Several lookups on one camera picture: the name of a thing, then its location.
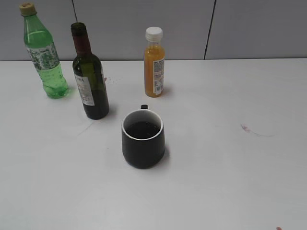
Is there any orange juice bottle white cap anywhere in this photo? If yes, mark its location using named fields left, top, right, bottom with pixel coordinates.
left=143, top=27, right=165, bottom=97

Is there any black mug white interior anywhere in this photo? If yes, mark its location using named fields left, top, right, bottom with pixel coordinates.
left=121, top=104, right=165, bottom=169

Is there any dark red wine bottle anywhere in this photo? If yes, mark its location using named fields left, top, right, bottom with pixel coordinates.
left=71, top=22, right=109, bottom=120

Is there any green plastic soda bottle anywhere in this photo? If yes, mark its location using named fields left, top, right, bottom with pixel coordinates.
left=19, top=2, right=69, bottom=99

